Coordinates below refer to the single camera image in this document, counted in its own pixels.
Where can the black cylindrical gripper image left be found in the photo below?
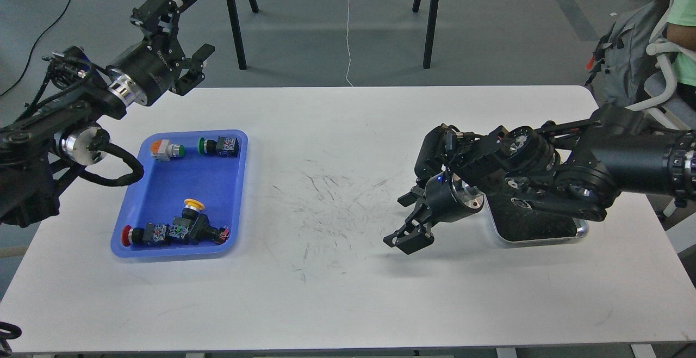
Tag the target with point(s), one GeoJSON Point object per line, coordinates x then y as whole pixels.
{"type": "Point", "coordinates": [147, 70]}

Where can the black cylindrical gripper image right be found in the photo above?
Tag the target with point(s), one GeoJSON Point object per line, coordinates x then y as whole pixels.
{"type": "Point", "coordinates": [443, 199]}

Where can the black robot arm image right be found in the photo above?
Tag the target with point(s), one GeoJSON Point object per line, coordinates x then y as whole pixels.
{"type": "Point", "coordinates": [576, 169]}

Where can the silver metal tray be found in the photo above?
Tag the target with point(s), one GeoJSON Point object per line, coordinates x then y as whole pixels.
{"type": "Point", "coordinates": [519, 226]}

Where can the blue plastic tray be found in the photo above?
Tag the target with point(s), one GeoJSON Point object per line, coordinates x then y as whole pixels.
{"type": "Point", "coordinates": [159, 196]}

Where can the black stand legs left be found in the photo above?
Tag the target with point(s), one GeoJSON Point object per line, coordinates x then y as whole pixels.
{"type": "Point", "coordinates": [236, 30]}

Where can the black stand legs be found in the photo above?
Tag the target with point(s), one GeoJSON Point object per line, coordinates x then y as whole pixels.
{"type": "Point", "coordinates": [430, 30]}
{"type": "Point", "coordinates": [236, 30]}

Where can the black stand legs right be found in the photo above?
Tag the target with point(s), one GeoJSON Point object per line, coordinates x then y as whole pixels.
{"type": "Point", "coordinates": [430, 30]}

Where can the grey backpack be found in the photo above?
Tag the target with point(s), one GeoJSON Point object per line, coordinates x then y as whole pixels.
{"type": "Point", "coordinates": [624, 67]}

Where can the person in green shirt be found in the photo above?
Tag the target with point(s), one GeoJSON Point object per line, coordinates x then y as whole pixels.
{"type": "Point", "coordinates": [681, 31]}

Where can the orange push button switch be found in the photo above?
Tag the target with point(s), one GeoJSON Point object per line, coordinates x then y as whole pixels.
{"type": "Point", "coordinates": [164, 150]}

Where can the green push button switch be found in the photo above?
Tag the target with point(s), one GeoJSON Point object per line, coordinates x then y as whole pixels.
{"type": "Point", "coordinates": [222, 146]}

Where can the yellow mushroom button switch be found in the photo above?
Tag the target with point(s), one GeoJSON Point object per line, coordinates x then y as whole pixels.
{"type": "Point", "coordinates": [193, 226]}

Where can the red push button switch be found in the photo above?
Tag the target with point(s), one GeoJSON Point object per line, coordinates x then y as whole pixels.
{"type": "Point", "coordinates": [151, 235]}

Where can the white chair frame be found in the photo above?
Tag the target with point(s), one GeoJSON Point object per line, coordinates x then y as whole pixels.
{"type": "Point", "coordinates": [668, 108]}

